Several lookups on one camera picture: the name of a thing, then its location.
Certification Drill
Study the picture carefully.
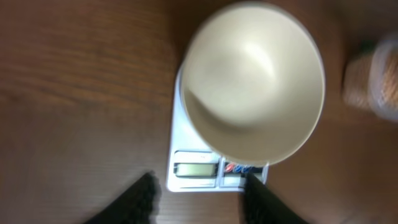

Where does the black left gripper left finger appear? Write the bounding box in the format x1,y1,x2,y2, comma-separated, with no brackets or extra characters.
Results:
84,172,160,224

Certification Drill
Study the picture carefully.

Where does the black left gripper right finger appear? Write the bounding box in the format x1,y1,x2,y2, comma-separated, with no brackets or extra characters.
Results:
242,174,308,224

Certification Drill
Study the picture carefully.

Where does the white digital kitchen scale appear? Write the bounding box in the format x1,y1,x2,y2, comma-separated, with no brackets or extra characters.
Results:
166,71,268,192

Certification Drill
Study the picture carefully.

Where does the cream ceramic bowl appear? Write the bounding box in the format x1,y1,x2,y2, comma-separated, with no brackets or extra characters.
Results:
180,1,325,166

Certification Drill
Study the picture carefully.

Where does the pile of soybeans in container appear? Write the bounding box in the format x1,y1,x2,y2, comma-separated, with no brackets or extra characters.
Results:
343,54,397,111

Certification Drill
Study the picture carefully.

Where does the clear plastic container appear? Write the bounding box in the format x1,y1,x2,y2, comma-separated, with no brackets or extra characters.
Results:
346,34,397,122

